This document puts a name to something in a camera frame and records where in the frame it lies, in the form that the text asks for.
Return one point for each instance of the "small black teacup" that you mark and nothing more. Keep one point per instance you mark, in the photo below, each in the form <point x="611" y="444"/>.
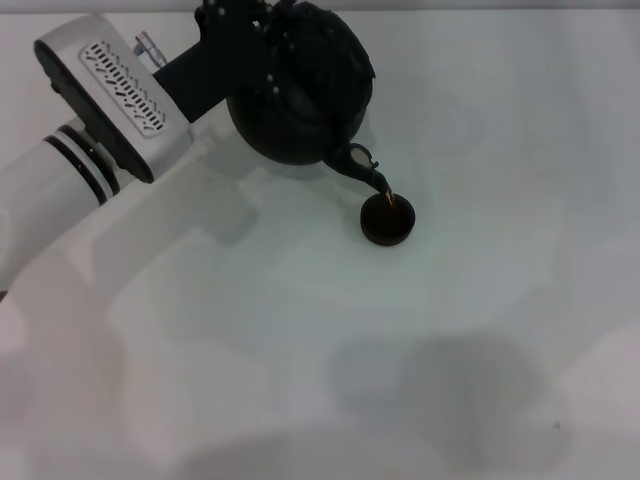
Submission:
<point x="388" y="222"/>

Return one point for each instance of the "black round teapot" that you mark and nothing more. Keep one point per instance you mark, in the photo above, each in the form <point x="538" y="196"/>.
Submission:
<point x="310" y="100"/>

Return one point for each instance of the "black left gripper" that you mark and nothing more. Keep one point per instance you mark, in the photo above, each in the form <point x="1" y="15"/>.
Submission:
<point x="220" y="60"/>

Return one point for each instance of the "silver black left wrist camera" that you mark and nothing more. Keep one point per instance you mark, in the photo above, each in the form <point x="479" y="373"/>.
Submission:
<point x="110" y="100"/>

